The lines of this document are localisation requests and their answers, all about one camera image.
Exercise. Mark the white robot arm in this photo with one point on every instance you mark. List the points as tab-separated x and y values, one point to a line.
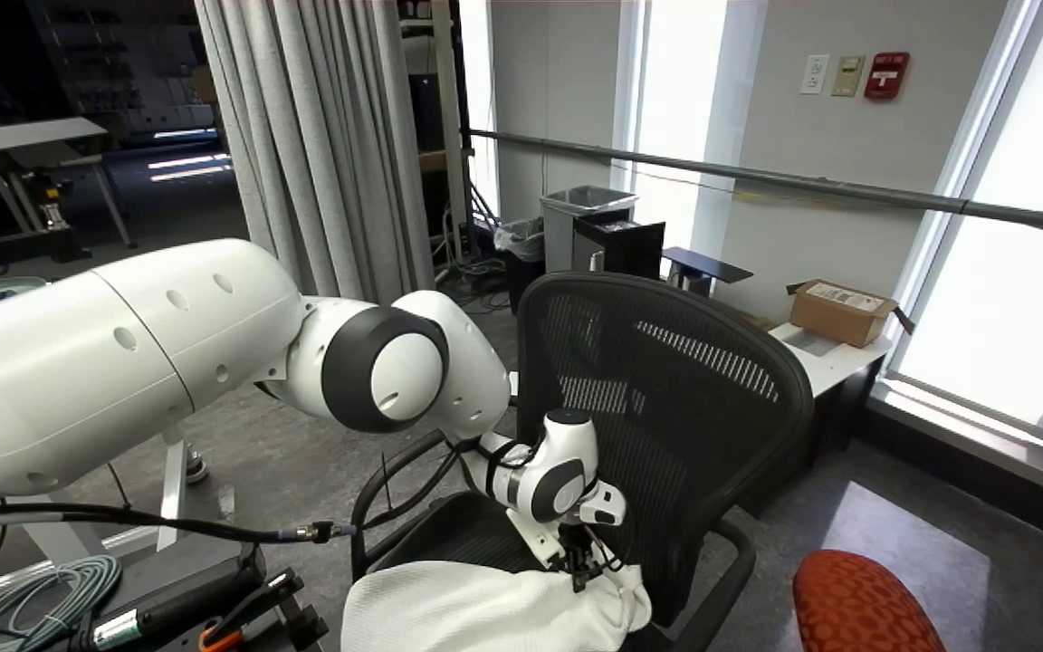
118	354

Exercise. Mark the black box unit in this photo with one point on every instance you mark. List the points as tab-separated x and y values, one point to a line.
619	248

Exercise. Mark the white light switch plate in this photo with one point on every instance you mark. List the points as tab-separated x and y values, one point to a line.
816	74

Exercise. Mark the orange upholstered chair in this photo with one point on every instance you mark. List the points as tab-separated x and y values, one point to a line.
849	603

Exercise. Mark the beige wall thermostat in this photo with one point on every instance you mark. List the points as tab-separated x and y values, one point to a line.
849	74

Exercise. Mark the red fire alarm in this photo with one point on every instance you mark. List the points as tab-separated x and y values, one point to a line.
884	74

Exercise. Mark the grey wall rail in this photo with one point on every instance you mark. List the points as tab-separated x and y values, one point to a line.
775	180

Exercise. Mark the orange handled clamp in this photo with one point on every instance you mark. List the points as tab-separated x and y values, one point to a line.
274	605

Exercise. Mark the grey trash bin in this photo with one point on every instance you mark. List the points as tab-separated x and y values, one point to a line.
572	209

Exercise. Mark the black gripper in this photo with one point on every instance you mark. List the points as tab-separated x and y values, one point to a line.
581	553

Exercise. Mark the white towel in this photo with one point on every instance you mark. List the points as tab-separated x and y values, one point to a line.
456	605

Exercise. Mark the cardboard box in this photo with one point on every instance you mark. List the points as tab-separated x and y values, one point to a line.
836	314

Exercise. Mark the black mesh office chair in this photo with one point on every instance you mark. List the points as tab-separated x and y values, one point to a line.
696	410

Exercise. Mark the white low cabinet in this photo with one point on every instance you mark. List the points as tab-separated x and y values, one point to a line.
828	364

